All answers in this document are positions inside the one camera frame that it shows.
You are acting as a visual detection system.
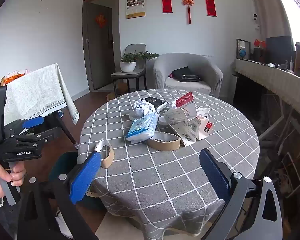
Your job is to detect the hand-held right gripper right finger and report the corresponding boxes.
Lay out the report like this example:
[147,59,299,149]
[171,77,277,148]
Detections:
[199,149,283,240]

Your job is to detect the wall calendar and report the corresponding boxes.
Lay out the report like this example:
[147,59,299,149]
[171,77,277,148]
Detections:
[126,0,146,19]

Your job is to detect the grey armchair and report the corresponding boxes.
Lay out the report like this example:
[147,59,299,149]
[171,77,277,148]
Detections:
[153,52,223,98]

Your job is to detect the large cardboard tape ring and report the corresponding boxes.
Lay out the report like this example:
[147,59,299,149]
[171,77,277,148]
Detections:
[147,131,182,151]

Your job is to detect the white patterned tablecloth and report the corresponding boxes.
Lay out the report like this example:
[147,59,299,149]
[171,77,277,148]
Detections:
[2,63,80,127]

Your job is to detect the framed picture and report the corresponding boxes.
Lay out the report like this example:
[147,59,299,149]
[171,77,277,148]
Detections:
[236,39,251,60]

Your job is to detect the blue white tissue packet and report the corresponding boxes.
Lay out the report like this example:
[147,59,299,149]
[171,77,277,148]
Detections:
[126,112,159,144]

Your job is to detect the potted plant white pot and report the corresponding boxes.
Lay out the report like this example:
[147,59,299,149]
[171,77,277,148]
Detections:
[119,51,160,73]

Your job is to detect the grey dining chair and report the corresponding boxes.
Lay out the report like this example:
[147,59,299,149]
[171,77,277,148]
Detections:
[111,44,147,97]

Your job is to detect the red wall scroll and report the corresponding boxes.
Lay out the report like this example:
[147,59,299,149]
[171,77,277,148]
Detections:
[161,0,174,14]
[204,0,218,17]

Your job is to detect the white paper receipt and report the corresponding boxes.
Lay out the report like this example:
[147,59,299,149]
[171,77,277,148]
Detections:
[195,107,210,118]

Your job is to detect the red white packaging card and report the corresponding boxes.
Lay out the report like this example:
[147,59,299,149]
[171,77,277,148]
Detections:
[164,91,198,147]

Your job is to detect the dark teal trash bin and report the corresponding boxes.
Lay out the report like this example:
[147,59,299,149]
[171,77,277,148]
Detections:
[49,151,107,212]

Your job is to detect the white security camera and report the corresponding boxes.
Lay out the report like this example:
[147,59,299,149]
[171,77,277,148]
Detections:
[251,12,262,30]

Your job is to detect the beige fringed cloth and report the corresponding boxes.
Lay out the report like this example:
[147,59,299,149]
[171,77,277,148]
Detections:
[234,59,300,130]

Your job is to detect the grey checked tablecloth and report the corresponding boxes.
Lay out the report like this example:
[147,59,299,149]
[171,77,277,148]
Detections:
[77,88,260,240]

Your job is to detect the orange snack packets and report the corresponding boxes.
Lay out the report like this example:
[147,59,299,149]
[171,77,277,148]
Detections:
[1,69,32,85]

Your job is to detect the black handbag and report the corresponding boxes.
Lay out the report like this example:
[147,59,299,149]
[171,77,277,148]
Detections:
[171,66,202,82]

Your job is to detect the black printed box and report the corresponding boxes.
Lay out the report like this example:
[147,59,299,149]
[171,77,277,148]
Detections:
[140,97,167,113]

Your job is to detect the grey door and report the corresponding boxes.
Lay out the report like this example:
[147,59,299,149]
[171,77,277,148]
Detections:
[82,0,122,90]

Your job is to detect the red door ornament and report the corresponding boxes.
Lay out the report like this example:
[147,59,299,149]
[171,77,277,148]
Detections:
[95,14,107,28]

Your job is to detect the white paper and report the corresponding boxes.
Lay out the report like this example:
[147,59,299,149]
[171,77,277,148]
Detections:
[132,99,157,118]

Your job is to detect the black table leg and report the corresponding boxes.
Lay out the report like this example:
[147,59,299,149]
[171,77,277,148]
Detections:
[55,112,79,150]

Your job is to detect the black monitor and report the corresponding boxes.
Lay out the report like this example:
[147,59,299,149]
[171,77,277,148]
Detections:
[266,35,295,64]

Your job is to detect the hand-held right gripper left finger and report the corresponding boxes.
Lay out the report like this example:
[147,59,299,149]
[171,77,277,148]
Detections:
[17,151,102,240]

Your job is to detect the white carton box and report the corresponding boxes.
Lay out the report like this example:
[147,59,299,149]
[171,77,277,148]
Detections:
[196,116,215,140]

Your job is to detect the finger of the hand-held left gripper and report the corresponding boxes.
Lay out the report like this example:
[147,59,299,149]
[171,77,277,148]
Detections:
[14,126,62,147]
[4,116,45,136]

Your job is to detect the cardboard box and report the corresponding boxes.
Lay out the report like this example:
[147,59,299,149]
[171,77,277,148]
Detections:
[106,82,128,101]

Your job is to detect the small torn cardboard ring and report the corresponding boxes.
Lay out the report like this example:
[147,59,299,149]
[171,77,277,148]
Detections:
[94,139,115,168]

